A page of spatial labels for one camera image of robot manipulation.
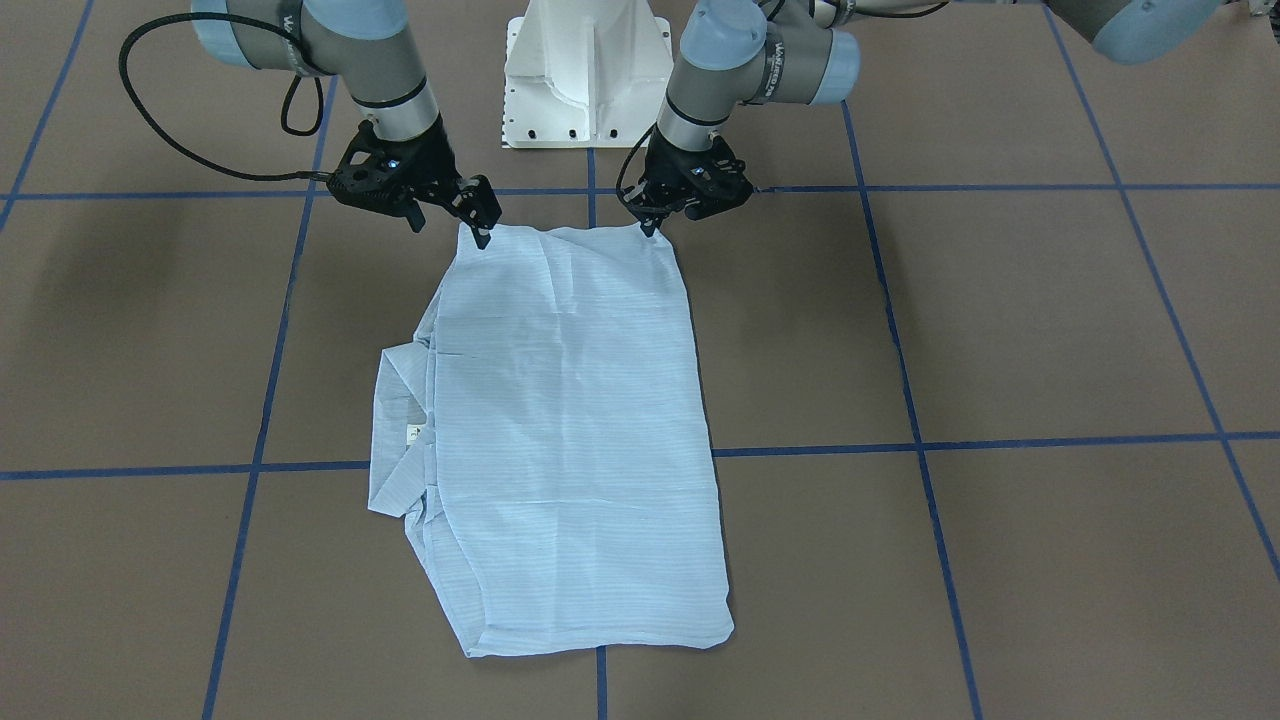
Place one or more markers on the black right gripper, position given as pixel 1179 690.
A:
pixel 432 163

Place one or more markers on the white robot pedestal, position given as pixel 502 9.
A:
pixel 584 74

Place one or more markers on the light blue striped shirt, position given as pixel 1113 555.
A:
pixel 544 440

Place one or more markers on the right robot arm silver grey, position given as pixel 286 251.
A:
pixel 367 44

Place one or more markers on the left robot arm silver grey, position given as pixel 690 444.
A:
pixel 742 53

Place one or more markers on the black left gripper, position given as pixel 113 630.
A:
pixel 668 172

